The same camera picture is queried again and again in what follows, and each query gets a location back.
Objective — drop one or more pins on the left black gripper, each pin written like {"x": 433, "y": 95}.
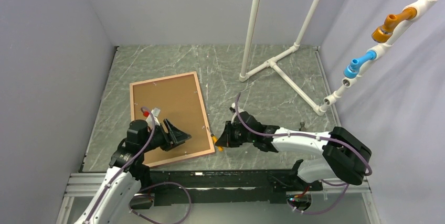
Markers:
{"x": 175, "y": 137}

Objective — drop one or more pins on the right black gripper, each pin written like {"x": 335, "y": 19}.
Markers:
{"x": 226, "y": 139}

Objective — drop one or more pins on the orange handled screwdriver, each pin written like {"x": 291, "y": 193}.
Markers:
{"x": 214, "y": 139}

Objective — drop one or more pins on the pink picture frame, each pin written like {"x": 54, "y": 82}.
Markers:
{"x": 179, "y": 99}

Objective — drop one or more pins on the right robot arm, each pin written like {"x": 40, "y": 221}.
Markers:
{"x": 338, "y": 153}

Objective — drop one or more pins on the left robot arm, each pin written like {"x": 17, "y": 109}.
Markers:
{"x": 127, "y": 175}

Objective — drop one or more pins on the blue nozzle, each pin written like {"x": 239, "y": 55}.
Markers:
{"x": 352, "y": 70}

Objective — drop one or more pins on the orange nozzle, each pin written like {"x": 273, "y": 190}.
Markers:
{"x": 385, "y": 31}

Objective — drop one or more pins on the white PVC pipe stand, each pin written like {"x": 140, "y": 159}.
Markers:
{"x": 293, "y": 36}

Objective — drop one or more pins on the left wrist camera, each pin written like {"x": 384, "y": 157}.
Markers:
{"x": 151, "y": 116}

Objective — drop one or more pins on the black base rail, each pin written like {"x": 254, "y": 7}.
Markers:
{"x": 221, "y": 186}

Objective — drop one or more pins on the black handled hammer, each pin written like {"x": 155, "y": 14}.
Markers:
{"x": 302, "y": 127}

